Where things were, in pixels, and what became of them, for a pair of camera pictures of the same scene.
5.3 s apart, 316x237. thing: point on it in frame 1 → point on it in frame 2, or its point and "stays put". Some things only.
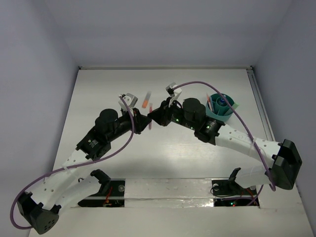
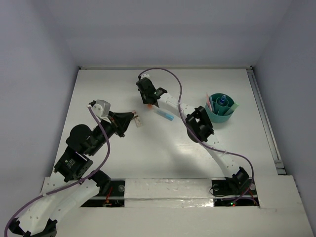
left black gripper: [138, 121] → [115, 123]
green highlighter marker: [235, 105] stays put
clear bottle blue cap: [222, 101] stays put
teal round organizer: [222, 110] stays put
